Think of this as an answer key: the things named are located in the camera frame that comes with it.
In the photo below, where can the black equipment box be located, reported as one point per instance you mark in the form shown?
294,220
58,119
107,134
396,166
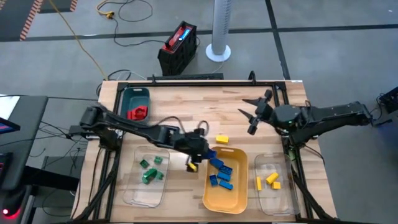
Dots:
390,99

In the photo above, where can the small yellow toy cube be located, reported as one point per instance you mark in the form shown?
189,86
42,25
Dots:
276,185

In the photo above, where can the black aluminium table frame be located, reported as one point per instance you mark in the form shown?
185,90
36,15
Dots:
199,84

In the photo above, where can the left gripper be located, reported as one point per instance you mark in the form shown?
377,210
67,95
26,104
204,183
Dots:
192,144

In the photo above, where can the black low platform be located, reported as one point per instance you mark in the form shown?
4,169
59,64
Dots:
62,168

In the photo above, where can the clear plastic bin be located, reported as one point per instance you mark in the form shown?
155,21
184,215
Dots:
280,202
136,196

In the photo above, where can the black desk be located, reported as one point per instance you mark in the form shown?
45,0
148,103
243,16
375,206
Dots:
28,140

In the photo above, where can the white sheet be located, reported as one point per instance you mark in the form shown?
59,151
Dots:
7,107

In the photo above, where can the dark tablet screen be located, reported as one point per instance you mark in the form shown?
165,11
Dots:
3,168

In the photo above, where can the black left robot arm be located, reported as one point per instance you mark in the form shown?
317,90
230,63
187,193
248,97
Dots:
140,130

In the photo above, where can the small green toy brick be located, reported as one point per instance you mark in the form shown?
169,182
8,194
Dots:
143,163
145,180
158,160
160,175

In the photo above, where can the yellow plastic bin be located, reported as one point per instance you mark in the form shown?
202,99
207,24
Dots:
227,202

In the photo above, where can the small dark striped-edge floor mat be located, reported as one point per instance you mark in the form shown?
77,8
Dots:
59,4

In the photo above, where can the yellow toy cylinder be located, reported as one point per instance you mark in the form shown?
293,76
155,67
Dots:
272,178

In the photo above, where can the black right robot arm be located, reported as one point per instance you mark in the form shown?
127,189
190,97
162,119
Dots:
335,113

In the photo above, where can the teal plastic bin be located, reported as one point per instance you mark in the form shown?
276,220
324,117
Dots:
135,98

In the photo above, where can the black plastic crate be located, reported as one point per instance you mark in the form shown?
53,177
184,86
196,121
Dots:
177,63

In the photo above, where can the black frame clamp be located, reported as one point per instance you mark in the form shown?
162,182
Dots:
154,78
252,77

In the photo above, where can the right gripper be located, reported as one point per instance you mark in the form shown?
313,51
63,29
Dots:
280,116

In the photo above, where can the red toy arch block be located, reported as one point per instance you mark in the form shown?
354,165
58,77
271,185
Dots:
141,111

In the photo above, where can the yellow toy brick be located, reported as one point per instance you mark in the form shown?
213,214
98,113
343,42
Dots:
222,139

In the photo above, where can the red black power station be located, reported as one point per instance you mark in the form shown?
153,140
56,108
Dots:
177,37

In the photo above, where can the short blue toy brick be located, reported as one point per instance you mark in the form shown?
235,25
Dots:
213,180

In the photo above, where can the red toy brick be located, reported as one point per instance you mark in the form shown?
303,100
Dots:
130,115

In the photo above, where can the long green toy brick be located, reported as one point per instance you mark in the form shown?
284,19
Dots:
150,173

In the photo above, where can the thin yellow toy block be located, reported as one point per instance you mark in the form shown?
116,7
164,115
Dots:
258,183

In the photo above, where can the long black slotted bar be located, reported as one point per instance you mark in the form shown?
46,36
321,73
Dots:
186,76

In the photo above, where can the white tower fan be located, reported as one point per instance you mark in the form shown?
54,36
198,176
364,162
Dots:
221,25

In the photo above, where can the large dark striped-edge floor mat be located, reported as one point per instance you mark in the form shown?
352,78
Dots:
12,15

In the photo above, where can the small lit monitor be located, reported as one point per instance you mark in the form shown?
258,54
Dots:
6,127

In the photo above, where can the yellow tape tag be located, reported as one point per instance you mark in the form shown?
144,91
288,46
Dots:
192,167

